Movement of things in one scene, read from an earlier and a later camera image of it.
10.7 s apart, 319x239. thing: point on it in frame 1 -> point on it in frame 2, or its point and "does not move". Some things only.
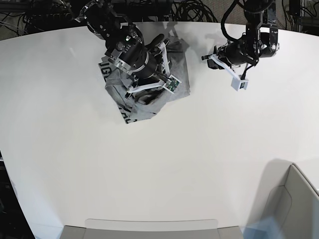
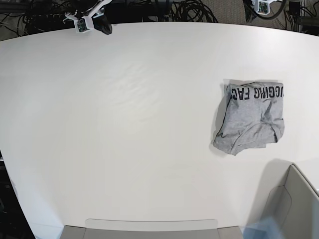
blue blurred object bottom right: (266, 228) does not move
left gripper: (139, 62) -> (101, 23)
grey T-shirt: (144, 104) -> (252, 115)
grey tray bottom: (151, 228) does not move
